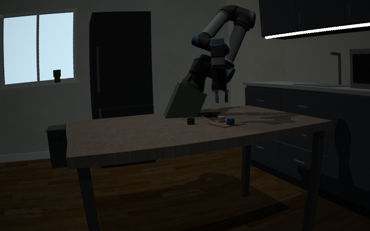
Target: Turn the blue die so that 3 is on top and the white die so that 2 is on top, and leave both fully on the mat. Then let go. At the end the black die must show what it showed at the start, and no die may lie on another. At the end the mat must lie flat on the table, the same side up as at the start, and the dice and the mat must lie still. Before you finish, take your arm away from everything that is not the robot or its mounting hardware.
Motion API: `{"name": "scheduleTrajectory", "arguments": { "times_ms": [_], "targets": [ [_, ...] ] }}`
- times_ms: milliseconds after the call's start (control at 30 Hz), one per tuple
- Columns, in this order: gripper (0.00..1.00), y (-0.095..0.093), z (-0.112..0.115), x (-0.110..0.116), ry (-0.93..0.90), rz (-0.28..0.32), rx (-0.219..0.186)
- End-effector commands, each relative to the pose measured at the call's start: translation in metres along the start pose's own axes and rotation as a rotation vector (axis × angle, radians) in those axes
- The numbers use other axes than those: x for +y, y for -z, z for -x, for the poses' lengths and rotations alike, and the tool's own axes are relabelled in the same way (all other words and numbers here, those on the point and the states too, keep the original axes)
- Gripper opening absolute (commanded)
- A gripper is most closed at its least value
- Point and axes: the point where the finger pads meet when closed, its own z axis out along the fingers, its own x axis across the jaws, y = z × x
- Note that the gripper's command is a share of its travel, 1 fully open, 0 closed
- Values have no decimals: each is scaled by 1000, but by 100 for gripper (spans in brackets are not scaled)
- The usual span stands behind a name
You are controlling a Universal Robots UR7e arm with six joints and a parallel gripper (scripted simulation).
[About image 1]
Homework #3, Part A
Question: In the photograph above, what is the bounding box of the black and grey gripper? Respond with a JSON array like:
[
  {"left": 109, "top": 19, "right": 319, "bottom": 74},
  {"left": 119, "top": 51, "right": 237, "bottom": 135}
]
[{"left": 211, "top": 58, "right": 231, "bottom": 103}]

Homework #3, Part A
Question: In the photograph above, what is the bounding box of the blue die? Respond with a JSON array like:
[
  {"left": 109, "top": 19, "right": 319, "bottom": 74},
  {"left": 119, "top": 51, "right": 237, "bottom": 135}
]
[{"left": 227, "top": 118, "right": 235, "bottom": 125}]

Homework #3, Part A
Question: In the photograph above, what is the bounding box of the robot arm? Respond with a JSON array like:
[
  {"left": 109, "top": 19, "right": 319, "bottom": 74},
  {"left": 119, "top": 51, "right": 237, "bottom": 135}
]
[{"left": 181, "top": 5, "right": 256, "bottom": 92}]

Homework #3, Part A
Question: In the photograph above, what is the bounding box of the tan flat mat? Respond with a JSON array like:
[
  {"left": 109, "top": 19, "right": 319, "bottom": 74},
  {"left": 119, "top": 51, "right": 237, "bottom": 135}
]
[{"left": 208, "top": 120, "right": 245, "bottom": 128}]

